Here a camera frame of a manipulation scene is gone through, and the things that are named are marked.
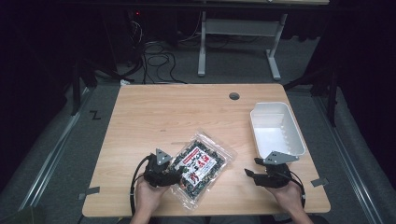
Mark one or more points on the white plastic bin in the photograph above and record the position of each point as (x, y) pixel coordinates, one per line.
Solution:
(274, 137)

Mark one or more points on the black floor tape mark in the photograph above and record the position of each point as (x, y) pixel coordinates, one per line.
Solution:
(95, 115)

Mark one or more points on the grey tape strip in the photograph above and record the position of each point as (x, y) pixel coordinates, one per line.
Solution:
(89, 192)
(319, 182)

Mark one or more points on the clear bag of dark pieces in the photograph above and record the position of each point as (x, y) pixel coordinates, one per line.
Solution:
(205, 161)

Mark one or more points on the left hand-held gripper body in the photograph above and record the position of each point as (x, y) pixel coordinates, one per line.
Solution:
(157, 174)

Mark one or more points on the white metal desk frame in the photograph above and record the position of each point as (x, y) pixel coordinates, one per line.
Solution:
(239, 27)

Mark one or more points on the person's right hand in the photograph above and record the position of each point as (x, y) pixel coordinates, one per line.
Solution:
(291, 197)

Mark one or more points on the person's left hand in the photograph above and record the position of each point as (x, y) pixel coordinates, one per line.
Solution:
(148, 197)

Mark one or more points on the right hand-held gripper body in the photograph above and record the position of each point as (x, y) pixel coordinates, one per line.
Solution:
(275, 178)

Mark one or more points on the grey table grommet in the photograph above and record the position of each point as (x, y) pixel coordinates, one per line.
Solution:
(234, 96)

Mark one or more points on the black metal stand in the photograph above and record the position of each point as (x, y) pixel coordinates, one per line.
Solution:
(332, 93)
(76, 90)

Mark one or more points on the metal floor rail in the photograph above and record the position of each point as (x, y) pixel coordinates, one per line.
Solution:
(53, 155)
(348, 149)

